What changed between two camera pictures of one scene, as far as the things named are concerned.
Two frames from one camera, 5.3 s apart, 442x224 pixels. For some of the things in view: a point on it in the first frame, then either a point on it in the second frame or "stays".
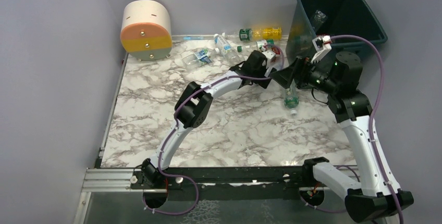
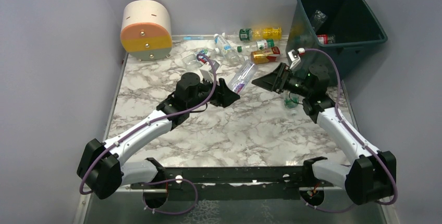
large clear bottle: [319, 18] stays
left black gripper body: [260, 78] → [217, 93]
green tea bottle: [291, 99] stays
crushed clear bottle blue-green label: [200, 58] stays
